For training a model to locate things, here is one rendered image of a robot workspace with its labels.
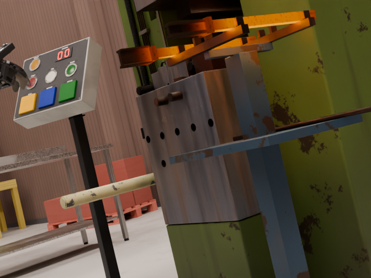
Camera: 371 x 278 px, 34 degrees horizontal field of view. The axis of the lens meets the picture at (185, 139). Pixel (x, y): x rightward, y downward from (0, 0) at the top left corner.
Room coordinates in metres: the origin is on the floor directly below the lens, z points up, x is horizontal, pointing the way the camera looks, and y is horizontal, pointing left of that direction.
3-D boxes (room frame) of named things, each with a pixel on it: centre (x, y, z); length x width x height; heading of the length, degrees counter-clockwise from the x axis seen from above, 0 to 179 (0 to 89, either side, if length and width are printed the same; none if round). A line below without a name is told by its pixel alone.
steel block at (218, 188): (2.09, -0.20, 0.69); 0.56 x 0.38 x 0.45; 127
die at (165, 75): (2.12, -0.16, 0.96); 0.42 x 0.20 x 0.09; 127
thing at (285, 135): (1.52, -0.18, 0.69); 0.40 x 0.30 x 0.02; 34
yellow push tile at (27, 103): (2.33, 0.56, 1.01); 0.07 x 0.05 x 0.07; 62
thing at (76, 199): (2.22, 0.28, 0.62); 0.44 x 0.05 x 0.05; 127
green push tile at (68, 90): (2.24, 0.38, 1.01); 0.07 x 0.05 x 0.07; 62
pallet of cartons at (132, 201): (7.60, 1.23, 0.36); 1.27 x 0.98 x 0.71; 47
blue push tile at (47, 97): (2.29, 0.47, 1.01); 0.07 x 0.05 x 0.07; 62
